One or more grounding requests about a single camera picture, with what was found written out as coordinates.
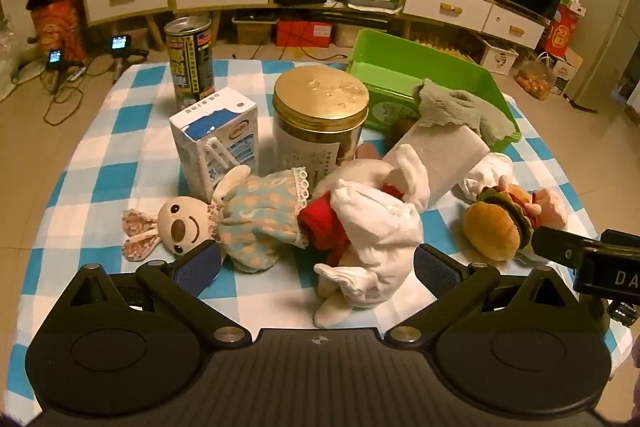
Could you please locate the rabbit doll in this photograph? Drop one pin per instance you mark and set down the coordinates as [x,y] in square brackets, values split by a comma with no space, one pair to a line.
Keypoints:
[250,212]

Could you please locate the pink plush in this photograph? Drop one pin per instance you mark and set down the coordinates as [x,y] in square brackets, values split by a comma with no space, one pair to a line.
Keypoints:
[550,212]

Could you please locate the blue white checkered tablecloth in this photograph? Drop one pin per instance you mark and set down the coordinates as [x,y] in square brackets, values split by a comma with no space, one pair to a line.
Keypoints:
[125,147]

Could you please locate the red gift bag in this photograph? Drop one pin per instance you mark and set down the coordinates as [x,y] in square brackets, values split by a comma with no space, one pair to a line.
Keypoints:
[562,32]

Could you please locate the egg tray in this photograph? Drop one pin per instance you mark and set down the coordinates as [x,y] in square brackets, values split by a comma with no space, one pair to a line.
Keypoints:
[445,46]

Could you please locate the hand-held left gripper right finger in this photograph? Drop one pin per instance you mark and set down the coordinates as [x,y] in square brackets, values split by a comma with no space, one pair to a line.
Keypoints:
[439,265]

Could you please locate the white plush with red scarf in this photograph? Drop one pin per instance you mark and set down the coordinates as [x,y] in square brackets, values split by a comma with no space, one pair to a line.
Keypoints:
[375,222]

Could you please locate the blue white milk carton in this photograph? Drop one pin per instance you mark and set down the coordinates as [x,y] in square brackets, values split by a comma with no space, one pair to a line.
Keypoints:
[220,132]

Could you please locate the small device with lit screen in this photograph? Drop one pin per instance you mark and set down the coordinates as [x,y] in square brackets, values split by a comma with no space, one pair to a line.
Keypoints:
[55,58]
[120,43]

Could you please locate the bag of oranges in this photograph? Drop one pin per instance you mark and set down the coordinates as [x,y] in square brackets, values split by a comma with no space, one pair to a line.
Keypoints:
[536,79]

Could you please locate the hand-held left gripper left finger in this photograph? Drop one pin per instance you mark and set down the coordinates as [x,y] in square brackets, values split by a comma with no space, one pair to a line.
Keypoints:
[196,266]

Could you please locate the grey fridge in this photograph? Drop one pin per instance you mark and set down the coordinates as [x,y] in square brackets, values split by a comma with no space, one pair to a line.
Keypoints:
[600,32]

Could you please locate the gold lid jar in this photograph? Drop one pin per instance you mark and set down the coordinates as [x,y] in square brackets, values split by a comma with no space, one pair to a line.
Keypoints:
[320,107]

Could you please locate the red box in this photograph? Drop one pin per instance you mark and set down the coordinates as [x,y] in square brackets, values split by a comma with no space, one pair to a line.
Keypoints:
[305,34]

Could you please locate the white plush toy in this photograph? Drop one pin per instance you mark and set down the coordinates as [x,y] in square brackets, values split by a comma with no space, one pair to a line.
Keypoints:
[492,172]

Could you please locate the orange red sack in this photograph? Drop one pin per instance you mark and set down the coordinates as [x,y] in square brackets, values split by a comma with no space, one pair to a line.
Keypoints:
[57,29]

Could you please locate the white storage box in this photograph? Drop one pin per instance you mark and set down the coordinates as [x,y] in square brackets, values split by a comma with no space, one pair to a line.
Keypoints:
[255,32]

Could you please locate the dark drink can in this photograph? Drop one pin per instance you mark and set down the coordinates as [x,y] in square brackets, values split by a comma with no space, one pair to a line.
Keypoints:
[190,62]

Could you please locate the white rectangular pack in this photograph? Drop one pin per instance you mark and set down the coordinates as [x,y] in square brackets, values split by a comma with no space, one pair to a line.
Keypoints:
[440,152]

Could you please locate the cardboard box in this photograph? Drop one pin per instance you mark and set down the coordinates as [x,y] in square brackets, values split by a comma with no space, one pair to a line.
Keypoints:
[567,69]

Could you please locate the white printed crate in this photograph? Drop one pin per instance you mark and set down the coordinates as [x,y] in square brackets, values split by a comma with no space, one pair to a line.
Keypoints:
[500,57]

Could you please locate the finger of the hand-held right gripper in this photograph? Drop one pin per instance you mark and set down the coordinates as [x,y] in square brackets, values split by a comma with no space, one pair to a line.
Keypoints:
[555,248]

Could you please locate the green plastic bin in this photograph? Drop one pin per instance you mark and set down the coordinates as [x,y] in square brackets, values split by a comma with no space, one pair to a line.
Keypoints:
[400,67]

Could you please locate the hamburger plush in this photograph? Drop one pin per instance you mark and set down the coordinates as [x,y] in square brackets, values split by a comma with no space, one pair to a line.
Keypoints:
[490,222]

